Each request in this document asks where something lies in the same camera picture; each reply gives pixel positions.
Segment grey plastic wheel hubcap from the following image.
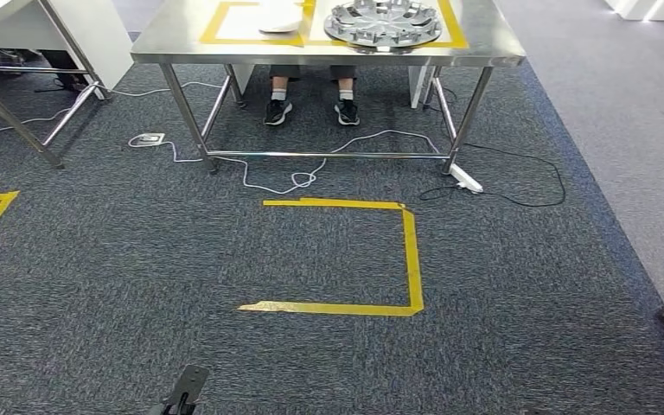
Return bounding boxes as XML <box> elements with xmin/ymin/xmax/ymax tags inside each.
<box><xmin>322</xmin><ymin>0</ymin><xmax>444</xmax><ymax>50</ymax></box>

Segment white plastic shell part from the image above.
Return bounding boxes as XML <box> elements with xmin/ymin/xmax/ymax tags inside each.
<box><xmin>259</xmin><ymin>0</ymin><xmax>304</xmax><ymax>35</ymax></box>

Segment yellow workbench tape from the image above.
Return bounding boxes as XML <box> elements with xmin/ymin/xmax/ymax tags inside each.
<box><xmin>200</xmin><ymin>0</ymin><xmax>469</xmax><ymax>50</ymax></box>

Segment stainless steel workbench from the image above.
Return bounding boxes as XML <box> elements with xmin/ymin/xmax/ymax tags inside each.
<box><xmin>130</xmin><ymin>0</ymin><xmax>528</xmax><ymax>175</ymax></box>

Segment white power strip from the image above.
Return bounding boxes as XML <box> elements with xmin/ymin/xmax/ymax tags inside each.
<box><xmin>449</xmin><ymin>163</ymin><xmax>485</xmax><ymax>195</ymax></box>

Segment white floor outlet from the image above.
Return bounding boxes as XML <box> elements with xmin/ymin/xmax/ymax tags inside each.
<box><xmin>128</xmin><ymin>132</ymin><xmax>167</xmax><ymax>149</ymax></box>

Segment white side table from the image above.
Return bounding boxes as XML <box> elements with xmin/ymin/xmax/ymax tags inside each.
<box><xmin>0</xmin><ymin>0</ymin><xmax>134</xmax><ymax>170</ymax></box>

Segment white floor cable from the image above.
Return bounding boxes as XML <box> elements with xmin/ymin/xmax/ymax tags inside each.
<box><xmin>0</xmin><ymin>80</ymin><xmax>224</xmax><ymax>143</ymax></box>
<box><xmin>163</xmin><ymin>129</ymin><xmax>442</xmax><ymax>196</ymax></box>

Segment black floor cable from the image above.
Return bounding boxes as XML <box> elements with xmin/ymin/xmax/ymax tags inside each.
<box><xmin>418</xmin><ymin>143</ymin><xmax>567</xmax><ymax>208</ymax></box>

